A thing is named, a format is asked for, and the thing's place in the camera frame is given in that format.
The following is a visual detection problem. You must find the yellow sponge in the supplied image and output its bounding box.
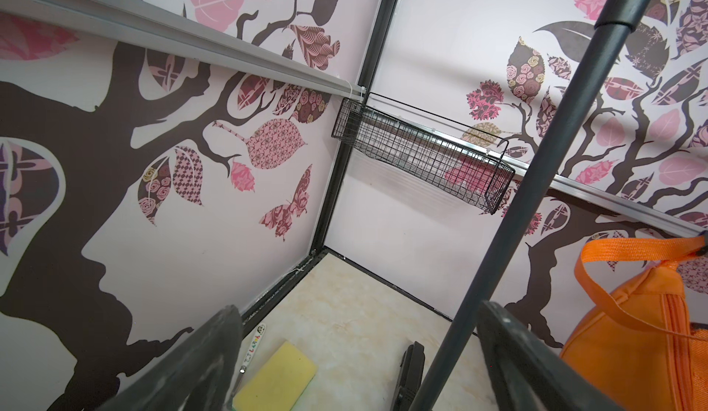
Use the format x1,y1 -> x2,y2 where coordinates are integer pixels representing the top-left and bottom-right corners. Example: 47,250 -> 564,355
232,341 -> 318,411

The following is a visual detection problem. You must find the black wire basket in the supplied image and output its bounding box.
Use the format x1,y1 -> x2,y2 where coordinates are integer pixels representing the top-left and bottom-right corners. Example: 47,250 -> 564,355
332,99 -> 516,214

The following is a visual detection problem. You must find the black clothes rack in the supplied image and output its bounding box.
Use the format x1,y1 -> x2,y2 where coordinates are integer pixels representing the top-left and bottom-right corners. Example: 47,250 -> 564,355
411,0 -> 651,410

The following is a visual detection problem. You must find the orange backpack with straps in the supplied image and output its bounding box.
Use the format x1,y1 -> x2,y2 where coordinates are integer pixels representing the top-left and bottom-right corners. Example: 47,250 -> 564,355
560,235 -> 707,410

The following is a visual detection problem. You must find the grey aluminium rail left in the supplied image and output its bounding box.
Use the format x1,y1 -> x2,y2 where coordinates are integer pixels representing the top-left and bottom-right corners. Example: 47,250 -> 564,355
1,0 -> 364,100

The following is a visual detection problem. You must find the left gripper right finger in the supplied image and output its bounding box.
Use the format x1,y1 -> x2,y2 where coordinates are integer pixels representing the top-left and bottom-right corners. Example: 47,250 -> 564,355
478,301 -> 621,410

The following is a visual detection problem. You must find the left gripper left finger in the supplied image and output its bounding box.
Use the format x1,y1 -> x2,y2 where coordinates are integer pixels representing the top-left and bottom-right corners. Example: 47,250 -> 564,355
101,305 -> 243,410

